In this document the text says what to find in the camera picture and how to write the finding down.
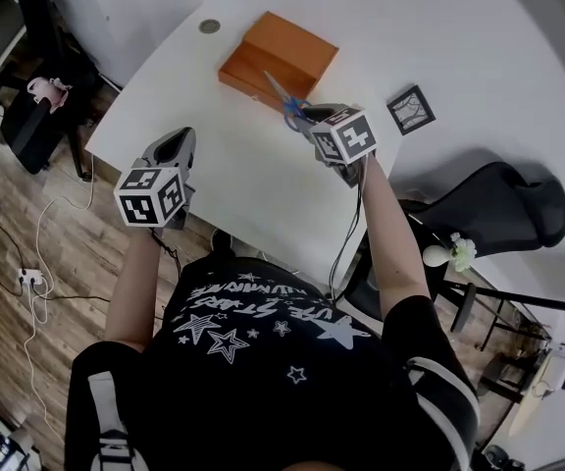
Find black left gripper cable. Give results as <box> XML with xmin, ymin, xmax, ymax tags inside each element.
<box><xmin>149</xmin><ymin>228</ymin><xmax>183</xmax><ymax>280</ymax></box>

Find blue-handled scissors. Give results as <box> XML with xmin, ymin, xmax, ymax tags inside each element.
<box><xmin>262</xmin><ymin>70</ymin><xmax>313</xmax><ymax>132</ymax></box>

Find white table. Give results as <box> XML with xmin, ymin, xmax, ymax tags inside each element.
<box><xmin>84</xmin><ymin>0</ymin><xmax>401</xmax><ymax>288</ymax></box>

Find round pale wooden table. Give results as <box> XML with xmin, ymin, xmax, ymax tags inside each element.
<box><xmin>507</xmin><ymin>355</ymin><xmax>556</xmax><ymax>439</ymax></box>

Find orange wooden box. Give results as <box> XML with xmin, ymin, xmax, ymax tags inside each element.
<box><xmin>217</xmin><ymin>11</ymin><xmax>340</xmax><ymax>117</ymax></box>

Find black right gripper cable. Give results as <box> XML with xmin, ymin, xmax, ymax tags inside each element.
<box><xmin>329</xmin><ymin>157</ymin><xmax>370</xmax><ymax>299</ymax></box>

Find black high-back office chair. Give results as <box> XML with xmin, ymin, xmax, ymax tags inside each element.
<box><xmin>335</xmin><ymin>160</ymin><xmax>565</xmax><ymax>336</ymax></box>

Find white floor cable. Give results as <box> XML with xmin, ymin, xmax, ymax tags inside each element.
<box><xmin>22</xmin><ymin>154</ymin><xmax>95</xmax><ymax>445</ymax></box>

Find person's right forearm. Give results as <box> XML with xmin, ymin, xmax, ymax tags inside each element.
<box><xmin>358</xmin><ymin>152</ymin><xmax>434</xmax><ymax>323</ymax></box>

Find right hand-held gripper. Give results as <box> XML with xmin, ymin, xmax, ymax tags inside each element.
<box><xmin>300</xmin><ymin>103</ymin><xmax>380</xmax><ymax>189</ymax></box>

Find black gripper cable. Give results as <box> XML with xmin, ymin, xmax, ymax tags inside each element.
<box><xmin>149</xmin><ymin>228</ymin><xmax>183</xmax><ymax>280</ymax></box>
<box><xmin>329</xmin><ymin>157</ymin><xmax>370</xmax><ymax>299</ymax></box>

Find white headset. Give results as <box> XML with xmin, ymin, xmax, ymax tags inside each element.
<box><xmin>26</xmin><ymin>76</ymin><xmax>72</xmax><ymax>116</ymax></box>

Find white power strip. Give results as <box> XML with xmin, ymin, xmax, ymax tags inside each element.
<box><xmin>17</xmin><ymin>267</ymin><xmax>46</xmax><ymax>287</ymax></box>

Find black picture frame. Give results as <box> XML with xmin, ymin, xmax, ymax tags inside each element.
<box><xmin>386</xmin><ymin>83</ymin><xmax>437</xmax><ymax>136</ymax></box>

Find black swivel chair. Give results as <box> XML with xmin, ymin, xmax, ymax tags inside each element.
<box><xmin>0</xmin><ymin>0</ymin><xmax>122</xmax><ymax>181</ymax></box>

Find white flower bunch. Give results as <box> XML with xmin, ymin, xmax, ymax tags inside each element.
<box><xmin>448</xmin><ymin>232</ymin><xmax>478</xmax><ymax>273</ymax></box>

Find person's left forearm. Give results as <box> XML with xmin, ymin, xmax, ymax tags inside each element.
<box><xmin>103</xmin><ymin>226</ymin><xmax>180</xmax><ymax>352</ymax></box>

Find white vase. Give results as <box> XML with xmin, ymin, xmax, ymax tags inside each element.
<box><xmin>422</xmin><ymin>244</ymin><xmax>453</xmax><ymax>268</ymax></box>

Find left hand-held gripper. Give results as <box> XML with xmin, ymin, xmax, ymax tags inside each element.
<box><xmin>113</xmin><ymin>126</ymin><xmax>198</xmax><ymax>230</ymax></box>

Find black star-print t-shirt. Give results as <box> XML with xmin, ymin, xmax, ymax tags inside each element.
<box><xmin>64</xmin><ymin>255</ymin><xmax>483</xmax><ymax>471</ymax></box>

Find black headphones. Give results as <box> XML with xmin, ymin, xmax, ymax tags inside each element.
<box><xmin>483</xmin><ymin>444</ymin><xmax>527</xmax><ymax>471</ymax></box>

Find white and black device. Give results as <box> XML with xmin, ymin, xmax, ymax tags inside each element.
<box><xmin>539</xmin><ymin>345</ymin><xmax>565</xmax><ymax>392</ymax></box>

